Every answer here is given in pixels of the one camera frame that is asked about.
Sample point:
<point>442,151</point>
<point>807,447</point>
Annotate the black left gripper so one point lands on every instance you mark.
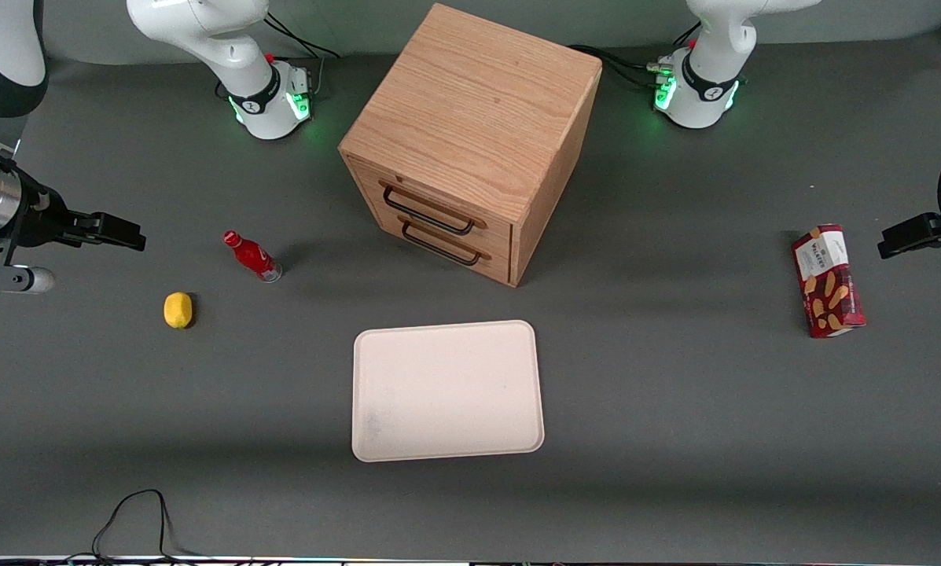
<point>928,230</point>

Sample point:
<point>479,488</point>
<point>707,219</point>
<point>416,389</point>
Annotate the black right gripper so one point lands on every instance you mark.
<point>44,218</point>

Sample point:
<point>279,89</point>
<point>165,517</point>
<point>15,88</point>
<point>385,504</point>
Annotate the red coke bottle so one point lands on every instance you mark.
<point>251,256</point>

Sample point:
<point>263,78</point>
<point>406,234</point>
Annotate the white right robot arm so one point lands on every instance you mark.
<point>226,47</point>

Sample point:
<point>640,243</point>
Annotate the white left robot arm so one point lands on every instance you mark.
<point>714,71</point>

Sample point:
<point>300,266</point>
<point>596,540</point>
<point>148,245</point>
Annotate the beige plastic tray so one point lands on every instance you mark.
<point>446,391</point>

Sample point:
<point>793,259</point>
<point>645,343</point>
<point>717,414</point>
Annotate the yellow lemon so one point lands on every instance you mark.
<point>178,310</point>

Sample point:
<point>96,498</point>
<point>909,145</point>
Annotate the red cookie box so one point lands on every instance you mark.
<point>828,283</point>

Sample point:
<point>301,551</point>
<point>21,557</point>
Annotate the wooden drawer cabinet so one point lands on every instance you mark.
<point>470,110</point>

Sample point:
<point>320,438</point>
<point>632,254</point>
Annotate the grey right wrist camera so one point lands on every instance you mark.
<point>14,280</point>

